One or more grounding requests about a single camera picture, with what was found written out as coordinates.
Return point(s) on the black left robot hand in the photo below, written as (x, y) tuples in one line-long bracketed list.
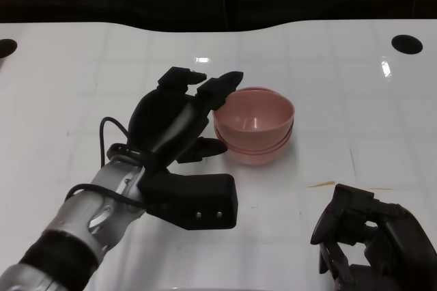
[(160, 123)]

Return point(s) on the black round table grommet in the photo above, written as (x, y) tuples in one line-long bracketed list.
[(7, 48), (406, 44)]

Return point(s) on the pink plastic bowl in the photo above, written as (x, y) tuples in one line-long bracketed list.
[(256, 146), (256, 110), (256, 159)]

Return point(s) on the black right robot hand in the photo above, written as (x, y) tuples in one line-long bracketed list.
[(396, 246)]

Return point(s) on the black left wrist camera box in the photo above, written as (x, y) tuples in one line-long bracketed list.
[(194, 195)]

